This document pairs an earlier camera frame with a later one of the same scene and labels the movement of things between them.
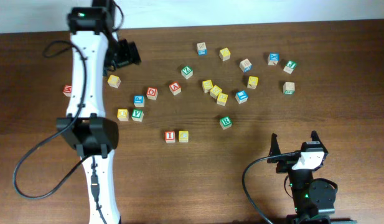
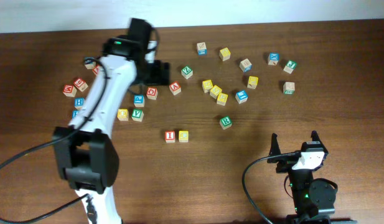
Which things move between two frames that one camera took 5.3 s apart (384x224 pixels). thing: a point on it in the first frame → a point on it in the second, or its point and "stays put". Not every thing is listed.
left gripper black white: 133,54 → 163,78
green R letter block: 225,122 stays put
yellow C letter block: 183,136 stays put
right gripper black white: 285,165 stays put
